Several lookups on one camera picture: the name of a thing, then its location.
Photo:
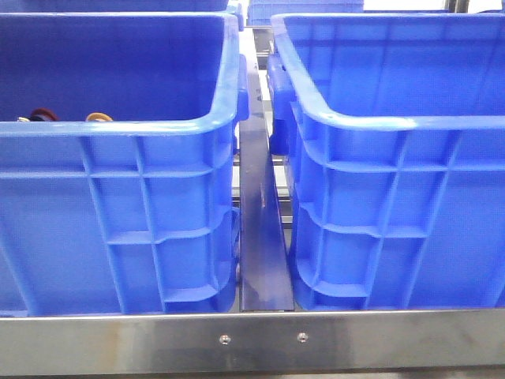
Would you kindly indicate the yellow mushroom push button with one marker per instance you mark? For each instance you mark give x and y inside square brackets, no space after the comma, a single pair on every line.
[98,117]

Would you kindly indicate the red mushroom push button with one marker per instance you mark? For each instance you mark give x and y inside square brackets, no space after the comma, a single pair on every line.
[43,115]

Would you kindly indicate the steel divider bar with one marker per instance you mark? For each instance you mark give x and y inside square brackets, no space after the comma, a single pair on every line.
[265,277]

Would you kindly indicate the blue crate left front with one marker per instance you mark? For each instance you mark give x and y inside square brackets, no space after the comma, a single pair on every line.
[129,216]

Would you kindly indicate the blue crate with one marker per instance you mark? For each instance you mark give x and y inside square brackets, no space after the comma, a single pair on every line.
[129,216]
[259,13]
[86,6]
[395,125]

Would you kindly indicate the blue crate right front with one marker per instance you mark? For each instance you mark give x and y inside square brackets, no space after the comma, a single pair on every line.
[395,125]

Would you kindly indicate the blue crate far centre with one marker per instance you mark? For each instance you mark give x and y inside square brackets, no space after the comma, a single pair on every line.
[259,13]

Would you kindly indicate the blue crate far left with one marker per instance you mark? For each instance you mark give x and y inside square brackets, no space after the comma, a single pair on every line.
[86,6]

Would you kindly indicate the steel front rail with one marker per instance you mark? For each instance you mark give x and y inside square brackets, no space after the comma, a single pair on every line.
[291,342]

